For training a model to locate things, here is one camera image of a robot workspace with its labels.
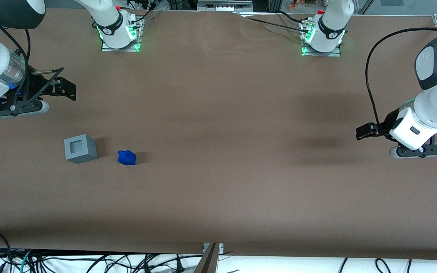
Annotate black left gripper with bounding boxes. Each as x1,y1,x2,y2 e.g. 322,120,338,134
356,107,409,141

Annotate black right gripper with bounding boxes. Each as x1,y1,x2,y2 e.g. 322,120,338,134
8,67,77,104

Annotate blue plastic part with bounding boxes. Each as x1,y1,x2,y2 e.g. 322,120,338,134
118,150,136,166

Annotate gray cube base with hole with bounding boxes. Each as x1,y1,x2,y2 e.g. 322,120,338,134
64,134,97,164

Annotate orange plastic item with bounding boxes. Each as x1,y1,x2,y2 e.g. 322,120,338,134
289,0,318,10

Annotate brown table mat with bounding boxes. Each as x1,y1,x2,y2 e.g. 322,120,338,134
0,8,437,260

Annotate white power strip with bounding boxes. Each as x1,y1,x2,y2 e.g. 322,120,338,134
197,0,254,13

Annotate gray angled bar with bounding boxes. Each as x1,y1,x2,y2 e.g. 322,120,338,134
194,243,220,273

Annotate silver left wrist camera bar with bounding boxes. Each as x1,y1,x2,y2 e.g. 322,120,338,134
389,143,437,159

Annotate silver wrist camera bar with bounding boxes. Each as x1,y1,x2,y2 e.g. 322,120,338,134
389,143,437,159
0,99,49,119

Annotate silver right wrist camera bar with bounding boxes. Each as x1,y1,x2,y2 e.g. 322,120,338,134
0,99,49,119

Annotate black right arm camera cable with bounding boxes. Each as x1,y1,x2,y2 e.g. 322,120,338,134
0,23,65,110

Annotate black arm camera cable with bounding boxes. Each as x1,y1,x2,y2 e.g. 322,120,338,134
365,27,437,137
0,23,65,110

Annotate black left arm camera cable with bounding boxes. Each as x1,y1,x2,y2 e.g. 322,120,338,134
365,27,437,137

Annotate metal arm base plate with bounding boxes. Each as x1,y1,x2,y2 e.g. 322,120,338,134
101,15,143,52
301,21,342,57

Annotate black base connector cable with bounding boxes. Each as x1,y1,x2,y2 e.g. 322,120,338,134
127,6,163,31

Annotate short black table cable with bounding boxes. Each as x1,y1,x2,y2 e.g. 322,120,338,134
277,10,307,23

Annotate long black table cable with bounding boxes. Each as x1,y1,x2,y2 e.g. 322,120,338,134
237,15,312,35

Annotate teal cable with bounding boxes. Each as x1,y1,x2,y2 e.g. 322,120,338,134
18,249,34,273

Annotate tangled black cable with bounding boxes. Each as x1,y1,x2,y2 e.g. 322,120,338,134
33,253,204,273

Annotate small metal clamp bracket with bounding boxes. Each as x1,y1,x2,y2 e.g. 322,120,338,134
203,243,225,254

